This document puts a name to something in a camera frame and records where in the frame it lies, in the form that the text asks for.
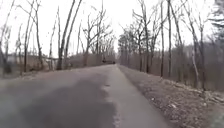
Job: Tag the grey asphalt path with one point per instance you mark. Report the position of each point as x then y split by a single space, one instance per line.
76 96

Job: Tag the row of bare trees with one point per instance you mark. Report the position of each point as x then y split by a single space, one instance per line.
63 43

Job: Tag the gravel and leaf verge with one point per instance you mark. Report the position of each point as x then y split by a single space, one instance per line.
166 96

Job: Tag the wood of trees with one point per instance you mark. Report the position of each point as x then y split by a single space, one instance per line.
173 46

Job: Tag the dry grass verge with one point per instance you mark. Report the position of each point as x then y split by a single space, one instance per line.
16 75

